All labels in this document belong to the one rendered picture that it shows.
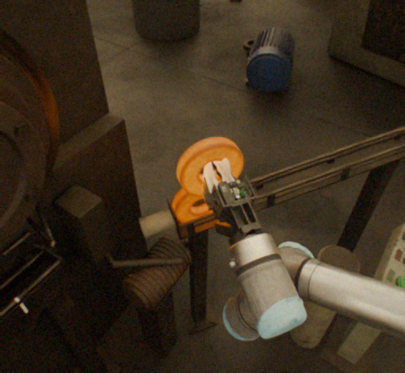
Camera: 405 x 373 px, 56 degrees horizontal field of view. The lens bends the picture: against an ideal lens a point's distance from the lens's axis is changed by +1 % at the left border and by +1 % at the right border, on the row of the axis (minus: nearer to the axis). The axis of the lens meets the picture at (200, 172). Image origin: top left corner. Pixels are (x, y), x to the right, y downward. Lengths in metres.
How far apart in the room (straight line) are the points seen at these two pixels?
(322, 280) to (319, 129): 1.78
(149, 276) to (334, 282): 0.54
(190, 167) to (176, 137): 1.55
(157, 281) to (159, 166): 1.14
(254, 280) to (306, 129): 1.88
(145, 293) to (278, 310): 0.52
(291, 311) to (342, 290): 0.14
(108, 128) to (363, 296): 0.71
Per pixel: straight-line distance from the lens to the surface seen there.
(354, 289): 0.79
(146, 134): 2.39
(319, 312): 1.38
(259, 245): 0.71
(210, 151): 0.80
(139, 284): 1.12
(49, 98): 0.74
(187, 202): 1.00
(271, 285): 0.69
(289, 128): 2.48
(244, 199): 0.73
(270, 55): 2.57
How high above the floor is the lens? 1.50
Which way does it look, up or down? 45 degrees down
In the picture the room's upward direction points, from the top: straight up
